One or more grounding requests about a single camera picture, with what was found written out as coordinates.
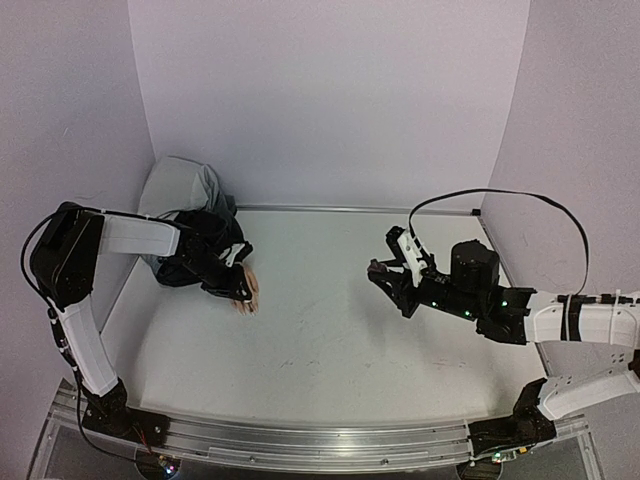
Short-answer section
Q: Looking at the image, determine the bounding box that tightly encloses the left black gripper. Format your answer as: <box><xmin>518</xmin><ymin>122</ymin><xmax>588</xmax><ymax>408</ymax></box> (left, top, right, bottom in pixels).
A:
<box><xmin>180</xmin><ymin>250</ymin><xmax>253</xmax><ymax>301</ymax></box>

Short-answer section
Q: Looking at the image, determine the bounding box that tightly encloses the purple nail polish bottle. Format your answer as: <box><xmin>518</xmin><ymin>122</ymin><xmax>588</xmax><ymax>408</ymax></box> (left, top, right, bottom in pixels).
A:
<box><xmin>367</xmin><ymin>261</ymin><xmax>388</xmax><ymax>274</ymax></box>

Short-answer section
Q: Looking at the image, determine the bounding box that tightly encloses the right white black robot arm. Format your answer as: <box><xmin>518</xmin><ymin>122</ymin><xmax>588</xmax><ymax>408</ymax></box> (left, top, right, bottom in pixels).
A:
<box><xmin>367</xmin><ymin>235</ymin><xmax>639</xmax><ymax>352</ymax></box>

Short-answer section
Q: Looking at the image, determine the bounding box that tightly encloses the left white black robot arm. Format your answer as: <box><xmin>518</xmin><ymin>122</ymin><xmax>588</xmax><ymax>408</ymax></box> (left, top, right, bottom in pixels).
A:
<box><xmin>20</xmin><ymin>202</ymin><xmax>254</xmax><ymax>437</ymax></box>

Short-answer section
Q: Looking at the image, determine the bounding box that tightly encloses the mannequin hand with long nails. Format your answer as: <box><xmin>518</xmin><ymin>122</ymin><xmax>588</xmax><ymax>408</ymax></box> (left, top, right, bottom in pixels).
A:
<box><xmin>231</xmin><ymin>265</ymin><xmax>259</xmax><ymax>315</ymax></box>

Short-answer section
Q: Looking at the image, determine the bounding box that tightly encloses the black jacket sleeve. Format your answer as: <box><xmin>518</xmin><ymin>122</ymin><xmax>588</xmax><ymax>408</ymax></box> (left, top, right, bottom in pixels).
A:
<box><xmin>149</xmin><ymin>210</ymin><xmax>245</xmax><ymax>287</ymax></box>

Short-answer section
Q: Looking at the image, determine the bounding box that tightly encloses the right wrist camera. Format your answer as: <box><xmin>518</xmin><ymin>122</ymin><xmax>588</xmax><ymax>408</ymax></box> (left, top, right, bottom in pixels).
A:
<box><xmin>386</xmin><ymin>226</ymin><xmax>437</xmax><ymax>287</ymax></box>

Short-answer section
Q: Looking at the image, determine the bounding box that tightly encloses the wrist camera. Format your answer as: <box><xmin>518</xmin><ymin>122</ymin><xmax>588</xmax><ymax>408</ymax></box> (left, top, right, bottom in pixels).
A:
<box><xmin>219</xmin><ymin>241</ymin><xmax>253</xmax><ymax>268</ymax></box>
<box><xmin>386</xmin><ymin>226</ymin><xmax>437</xmax><ymax>287</ymax></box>

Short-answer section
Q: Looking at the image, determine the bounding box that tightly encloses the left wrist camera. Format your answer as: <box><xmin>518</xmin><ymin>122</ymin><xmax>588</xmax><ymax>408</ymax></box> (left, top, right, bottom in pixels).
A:
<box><xmin>219</xmin><ymin>241</ymin><xmax>253</xmax><ymax>268</ymax></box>

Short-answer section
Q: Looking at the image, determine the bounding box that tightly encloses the aluminium back rail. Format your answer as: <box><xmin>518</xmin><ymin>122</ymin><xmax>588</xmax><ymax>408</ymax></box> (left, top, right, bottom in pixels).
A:
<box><xmin>237</xmin><ymin>204</ymin><xmax>481</xmax><ymax>217</ymax></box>

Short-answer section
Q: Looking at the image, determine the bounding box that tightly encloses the aluminium rail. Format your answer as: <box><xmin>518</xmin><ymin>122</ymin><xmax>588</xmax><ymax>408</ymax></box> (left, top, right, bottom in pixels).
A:
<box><xmin>237</xmin><ymin>204</ymin><xmax>481</xmax><ymax>217</ymax></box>
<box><xmin>50</xmin><ymin>384</ymin><xmax>590</xmax><ymax>474</ymax></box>

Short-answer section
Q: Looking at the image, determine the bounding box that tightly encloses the aluminium front rail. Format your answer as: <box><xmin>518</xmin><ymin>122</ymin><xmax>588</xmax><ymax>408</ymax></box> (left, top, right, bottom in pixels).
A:
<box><xmin>50</xmin><ymin>384</ymin><xmax>590</xmax><ymax>474</ymax></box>

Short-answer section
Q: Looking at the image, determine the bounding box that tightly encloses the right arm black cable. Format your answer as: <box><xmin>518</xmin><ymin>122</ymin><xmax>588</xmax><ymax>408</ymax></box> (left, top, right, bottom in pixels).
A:
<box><xmin>408</xmin><ymin>188</ymin><xmax>590</xmax><ymax>296</ymax></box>

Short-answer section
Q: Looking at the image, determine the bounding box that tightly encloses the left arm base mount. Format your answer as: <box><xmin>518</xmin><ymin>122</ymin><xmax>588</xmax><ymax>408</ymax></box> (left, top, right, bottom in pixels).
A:
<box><xmin>81</xmin><ymin>378</ymin><xmax>170</xmax><ymax>448</ymax></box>

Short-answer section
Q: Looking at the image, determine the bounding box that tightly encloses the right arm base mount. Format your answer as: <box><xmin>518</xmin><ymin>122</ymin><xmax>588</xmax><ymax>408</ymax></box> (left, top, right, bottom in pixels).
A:
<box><xmin>468</xmin><ymin>379</ymin><xmax>557</xmax><ymax>458</ymax></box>

